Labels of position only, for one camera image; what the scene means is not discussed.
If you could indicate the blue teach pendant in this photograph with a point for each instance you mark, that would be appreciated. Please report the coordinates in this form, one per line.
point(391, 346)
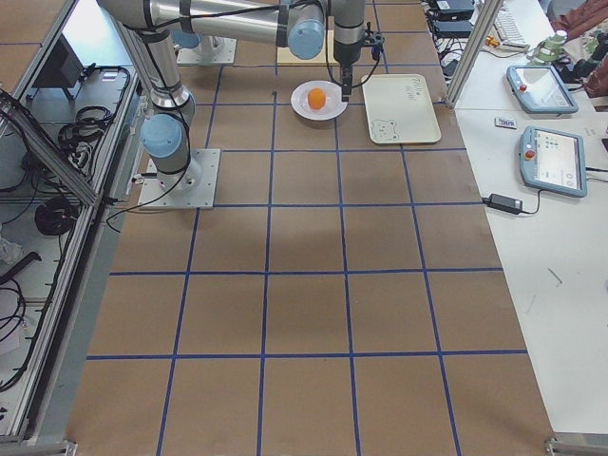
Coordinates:
point(553, 161)
point(540, 90)

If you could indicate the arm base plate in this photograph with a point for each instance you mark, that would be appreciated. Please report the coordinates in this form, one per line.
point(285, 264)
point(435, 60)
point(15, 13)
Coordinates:
point(196, 189)
point(186, 57)

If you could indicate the bamboo cutting board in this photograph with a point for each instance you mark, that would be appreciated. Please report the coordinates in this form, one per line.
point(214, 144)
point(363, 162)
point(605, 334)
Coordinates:
point(284, 57)

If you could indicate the white round plate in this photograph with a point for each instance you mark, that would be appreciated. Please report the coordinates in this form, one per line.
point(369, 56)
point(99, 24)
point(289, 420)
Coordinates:
point(333, 107)

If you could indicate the small blue white box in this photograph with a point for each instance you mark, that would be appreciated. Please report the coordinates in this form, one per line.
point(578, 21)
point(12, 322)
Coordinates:
point(503, 122)

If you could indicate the cream bear tray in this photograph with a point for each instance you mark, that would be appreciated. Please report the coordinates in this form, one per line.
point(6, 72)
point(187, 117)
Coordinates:
point(399, 109)

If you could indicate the white keyboard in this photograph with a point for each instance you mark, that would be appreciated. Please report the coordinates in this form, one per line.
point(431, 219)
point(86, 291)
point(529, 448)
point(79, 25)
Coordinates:
point(508, 33)

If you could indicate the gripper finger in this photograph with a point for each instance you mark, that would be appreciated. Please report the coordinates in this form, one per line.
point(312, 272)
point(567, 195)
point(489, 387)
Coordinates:
point(345, 92)
point(346, 75)

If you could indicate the green white bottle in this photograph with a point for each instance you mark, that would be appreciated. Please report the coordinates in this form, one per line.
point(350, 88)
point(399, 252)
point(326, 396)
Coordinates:
point(549, 50)

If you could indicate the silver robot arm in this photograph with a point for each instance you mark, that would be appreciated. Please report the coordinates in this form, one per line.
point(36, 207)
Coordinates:
point(300, 26)
point(200, 44)

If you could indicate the far blue teach pendant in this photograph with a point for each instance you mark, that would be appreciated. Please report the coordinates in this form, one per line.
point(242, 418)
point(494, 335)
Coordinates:
point(540, 90)

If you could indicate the aluminium frame post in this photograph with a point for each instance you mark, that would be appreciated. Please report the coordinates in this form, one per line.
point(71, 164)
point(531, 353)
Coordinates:
point(473, 47)

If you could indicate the near blue teach pendant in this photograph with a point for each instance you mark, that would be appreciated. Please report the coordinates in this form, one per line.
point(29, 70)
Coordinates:
point(553, 161)

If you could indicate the black power adapter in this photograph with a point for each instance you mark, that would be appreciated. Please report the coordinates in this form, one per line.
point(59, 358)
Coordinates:
point(504, 204)

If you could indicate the orange fruit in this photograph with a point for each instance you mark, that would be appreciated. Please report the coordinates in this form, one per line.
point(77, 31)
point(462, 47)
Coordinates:
point(316, 98)

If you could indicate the aluminium side rail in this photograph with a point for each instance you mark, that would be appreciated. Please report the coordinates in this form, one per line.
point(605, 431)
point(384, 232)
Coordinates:
point(56, 159)

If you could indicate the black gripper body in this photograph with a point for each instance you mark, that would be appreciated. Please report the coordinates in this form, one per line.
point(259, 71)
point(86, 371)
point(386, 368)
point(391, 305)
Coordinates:
point(346, 53)

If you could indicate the black monitor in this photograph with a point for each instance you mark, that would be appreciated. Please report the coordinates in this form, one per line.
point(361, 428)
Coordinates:
point(62, 69)

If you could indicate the black power brick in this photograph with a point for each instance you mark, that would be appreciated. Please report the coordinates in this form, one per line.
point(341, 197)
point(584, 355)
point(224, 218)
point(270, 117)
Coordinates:
point(450, 29)

